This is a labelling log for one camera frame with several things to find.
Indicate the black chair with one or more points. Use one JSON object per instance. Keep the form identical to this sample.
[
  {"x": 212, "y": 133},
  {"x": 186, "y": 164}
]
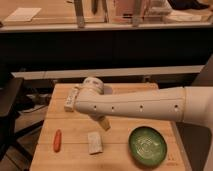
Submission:
[{"x": 8, "y": 115}]

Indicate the white paper sheet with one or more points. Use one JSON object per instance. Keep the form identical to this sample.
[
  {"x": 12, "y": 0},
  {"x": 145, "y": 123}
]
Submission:
[{"x": 22, "y": 15}]

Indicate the green ceramic bowl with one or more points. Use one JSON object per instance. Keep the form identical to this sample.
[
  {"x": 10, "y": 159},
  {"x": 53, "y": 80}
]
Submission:
[{"x": 147, "y": 146}]

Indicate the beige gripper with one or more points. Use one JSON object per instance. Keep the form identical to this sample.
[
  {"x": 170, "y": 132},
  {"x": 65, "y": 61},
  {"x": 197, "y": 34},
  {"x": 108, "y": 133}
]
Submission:
[{"x": 104, "y": 123}]

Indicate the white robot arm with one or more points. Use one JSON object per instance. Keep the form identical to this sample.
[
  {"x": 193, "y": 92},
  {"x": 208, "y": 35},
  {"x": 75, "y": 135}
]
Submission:
[{"x": 191, "y": 104}]

